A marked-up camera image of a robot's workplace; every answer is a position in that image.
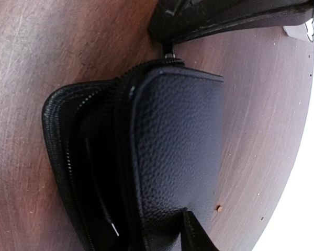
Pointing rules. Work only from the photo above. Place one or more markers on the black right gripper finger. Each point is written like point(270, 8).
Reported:
point(194, 237)

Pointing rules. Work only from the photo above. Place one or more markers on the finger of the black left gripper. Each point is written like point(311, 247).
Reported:
point(181, 21)

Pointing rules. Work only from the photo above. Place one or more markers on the black zip tool case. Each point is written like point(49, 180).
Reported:
point(130, 154)

